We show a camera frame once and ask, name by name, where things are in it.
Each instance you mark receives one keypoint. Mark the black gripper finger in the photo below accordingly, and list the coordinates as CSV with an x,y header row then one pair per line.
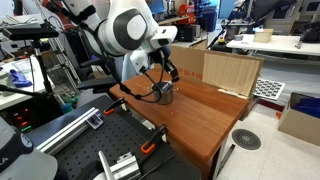
x,y
175,76
169,68

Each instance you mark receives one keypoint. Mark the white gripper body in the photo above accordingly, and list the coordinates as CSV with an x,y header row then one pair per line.
x,y
140,60

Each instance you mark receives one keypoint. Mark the black marker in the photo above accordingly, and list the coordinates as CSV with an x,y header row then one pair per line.
x,y
169,83

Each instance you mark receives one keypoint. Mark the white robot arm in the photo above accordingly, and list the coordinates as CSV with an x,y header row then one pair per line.
x,y
120,30

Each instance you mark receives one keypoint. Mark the white Franka robot base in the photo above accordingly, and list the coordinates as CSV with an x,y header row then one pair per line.
x,y
30,166

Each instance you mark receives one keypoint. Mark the small stainless steel pot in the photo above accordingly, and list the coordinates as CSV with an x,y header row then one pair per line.
x,y
163,96

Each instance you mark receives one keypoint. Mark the black office chair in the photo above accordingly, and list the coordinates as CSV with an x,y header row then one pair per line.
x,y
96,84

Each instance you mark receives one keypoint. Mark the large brown cardboard box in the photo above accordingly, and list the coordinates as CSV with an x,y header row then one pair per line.
x,y
230,71

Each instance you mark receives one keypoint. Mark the red container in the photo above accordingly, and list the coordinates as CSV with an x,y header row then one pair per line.
x,y
186,11

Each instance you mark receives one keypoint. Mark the orange black bar clamp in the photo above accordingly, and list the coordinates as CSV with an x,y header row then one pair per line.
x,y
108,111
148,147

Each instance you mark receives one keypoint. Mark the black perforated breadboard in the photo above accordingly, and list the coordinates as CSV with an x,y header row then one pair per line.
x,y
110,140

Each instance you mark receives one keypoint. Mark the checkered calibration board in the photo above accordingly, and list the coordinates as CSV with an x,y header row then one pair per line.
x,y
268,89

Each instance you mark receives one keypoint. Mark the round metal floor drain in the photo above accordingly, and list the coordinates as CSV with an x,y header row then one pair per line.
x,y
246,139

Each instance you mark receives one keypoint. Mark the grey metal table leg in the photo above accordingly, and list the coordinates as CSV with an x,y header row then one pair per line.
x,y
227,156

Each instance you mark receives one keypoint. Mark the light wooden box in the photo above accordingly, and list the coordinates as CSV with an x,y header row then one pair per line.
x,y
263,35

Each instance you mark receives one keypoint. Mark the white table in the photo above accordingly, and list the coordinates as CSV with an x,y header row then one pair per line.
x,y
283,44

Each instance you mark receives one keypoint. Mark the blue plastic object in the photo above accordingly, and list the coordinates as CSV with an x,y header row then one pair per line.
x,y
18,79

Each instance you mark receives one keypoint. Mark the small brown cardboard box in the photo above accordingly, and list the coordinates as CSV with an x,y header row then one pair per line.
x,y
296,128

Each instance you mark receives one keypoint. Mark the white desk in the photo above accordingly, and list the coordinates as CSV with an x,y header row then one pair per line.
x,y
13,96

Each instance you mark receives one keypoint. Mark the black computer with red lights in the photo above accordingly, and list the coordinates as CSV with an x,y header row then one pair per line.
x,y
20,120

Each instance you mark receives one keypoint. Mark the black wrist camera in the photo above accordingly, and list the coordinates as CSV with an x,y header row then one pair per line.
x,y
160,54

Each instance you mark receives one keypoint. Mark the black camera tripod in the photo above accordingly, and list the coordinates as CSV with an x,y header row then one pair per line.
x,y
41,66

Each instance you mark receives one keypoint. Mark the aluminium extrusion rail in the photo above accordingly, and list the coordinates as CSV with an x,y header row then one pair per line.
x,y
123,166
66,131

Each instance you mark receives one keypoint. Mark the black camera on stand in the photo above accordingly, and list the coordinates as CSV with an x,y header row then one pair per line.
x,y
30,33

